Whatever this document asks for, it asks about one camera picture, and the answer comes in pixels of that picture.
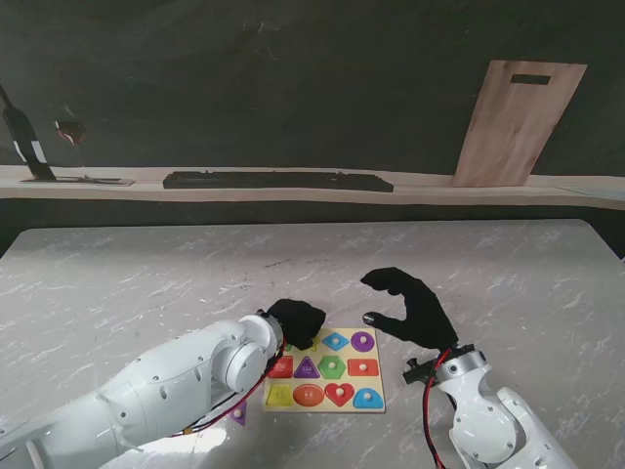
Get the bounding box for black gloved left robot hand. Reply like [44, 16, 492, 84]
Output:
[266, 298, 327, 351]

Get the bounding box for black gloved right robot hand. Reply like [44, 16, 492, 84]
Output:
[359, 267, 460, 353]

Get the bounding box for blue diamond puzzle piece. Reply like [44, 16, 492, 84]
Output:
[321, 331, 352, 351]

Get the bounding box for green pentagon puzzle piece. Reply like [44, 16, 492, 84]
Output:
[317, 355, 348, 381]

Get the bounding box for wooden shape puzzle board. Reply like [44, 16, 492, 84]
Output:
[262, 326, 387, 414]

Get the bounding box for purple circle puzzle piece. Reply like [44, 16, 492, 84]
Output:
[350, 330, 376, 353]

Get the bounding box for orange rectangle puzzle piece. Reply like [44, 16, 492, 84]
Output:
[348, 358, 381, 376]

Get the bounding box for red heart puzzle piece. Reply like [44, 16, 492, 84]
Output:
[324, 382, 356, 407]

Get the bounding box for blue semicircle puzzle piece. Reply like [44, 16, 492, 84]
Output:
[352, 387, 386, 410]

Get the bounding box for wooden cutting board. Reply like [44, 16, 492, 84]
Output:
[451, 60, 589, 189]

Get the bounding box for flat wooden coaster board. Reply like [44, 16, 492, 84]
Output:
[19, 175, 137, 188]

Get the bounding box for long wooden shelf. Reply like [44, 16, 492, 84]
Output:
[0, 164, 625, 211]

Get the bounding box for long black tray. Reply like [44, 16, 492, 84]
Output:
[162, 169, 395, 193]

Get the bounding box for red wine glass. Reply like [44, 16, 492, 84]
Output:
[52, 102, 94, 182]

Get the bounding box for dark wine bottle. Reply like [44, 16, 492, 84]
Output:
[0, 82, 58, 181]

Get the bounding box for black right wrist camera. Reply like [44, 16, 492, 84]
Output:
[402, 359, 438, 387]

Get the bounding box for red right arm cables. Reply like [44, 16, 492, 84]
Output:
[422, 349, 448, 469]

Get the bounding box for red arm cables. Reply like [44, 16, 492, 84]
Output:
[422, 349, 448, 469]
[170, 336, 289, 441]

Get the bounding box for red left arm cables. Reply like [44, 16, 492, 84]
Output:
[170, 336, 289, 441]

